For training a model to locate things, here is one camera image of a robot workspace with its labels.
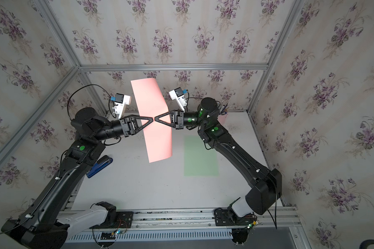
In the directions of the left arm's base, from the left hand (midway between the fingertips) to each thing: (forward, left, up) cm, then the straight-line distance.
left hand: (152, 123), depth 54 cm
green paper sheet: (+8, -20, -44) cm, 49 cm away
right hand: (0, -3, 0) cm, 3 cm away
